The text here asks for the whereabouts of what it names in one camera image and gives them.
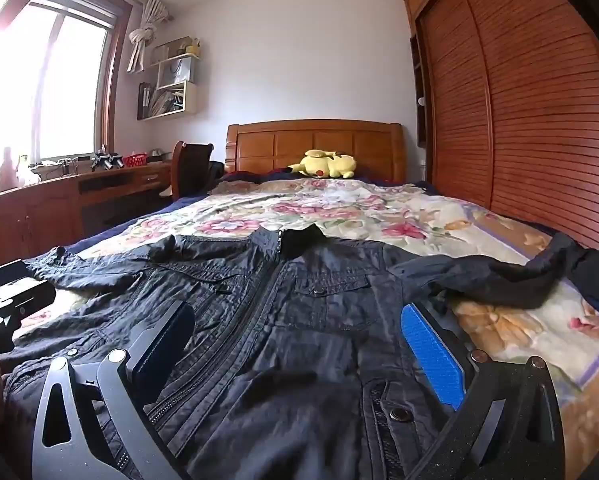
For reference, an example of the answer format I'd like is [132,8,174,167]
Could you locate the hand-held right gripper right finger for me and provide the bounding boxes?
[401,301,565,480]

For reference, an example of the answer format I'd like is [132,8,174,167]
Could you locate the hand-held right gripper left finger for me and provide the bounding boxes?
[32,301,196,480]

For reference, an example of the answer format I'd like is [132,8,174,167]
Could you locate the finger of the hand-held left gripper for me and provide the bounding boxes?
[0,259,56,311]

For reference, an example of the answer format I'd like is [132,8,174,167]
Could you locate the black jacket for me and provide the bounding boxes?
[0,226,580,480]

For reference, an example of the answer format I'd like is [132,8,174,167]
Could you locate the wooden desk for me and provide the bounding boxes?
[0,160,175,271]

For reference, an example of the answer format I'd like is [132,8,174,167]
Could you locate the black device on stand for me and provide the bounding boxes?
[92,145,125,171]

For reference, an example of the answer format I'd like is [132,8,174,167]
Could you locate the wooden chair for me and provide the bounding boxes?
[171,141,215,201]

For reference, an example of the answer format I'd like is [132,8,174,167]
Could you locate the floral blanket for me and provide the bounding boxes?
[10,179,599,461]

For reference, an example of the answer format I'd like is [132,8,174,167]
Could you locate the window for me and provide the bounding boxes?
[0,0,130,173]

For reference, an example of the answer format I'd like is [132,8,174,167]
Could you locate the yellow plush toy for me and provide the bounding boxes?
[286,149,357,180]

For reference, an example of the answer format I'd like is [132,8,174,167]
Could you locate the wooden bed headboard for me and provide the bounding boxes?
[224,120,407,184]

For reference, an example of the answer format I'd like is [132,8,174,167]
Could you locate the wooden slatted wardrobe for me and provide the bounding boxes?
[403,0,599,251]

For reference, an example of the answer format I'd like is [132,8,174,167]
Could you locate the tied beige curtain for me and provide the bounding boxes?
[127,0,173,73]

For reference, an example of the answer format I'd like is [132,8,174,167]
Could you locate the white wall shelf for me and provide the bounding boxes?
[137,36,203,121]

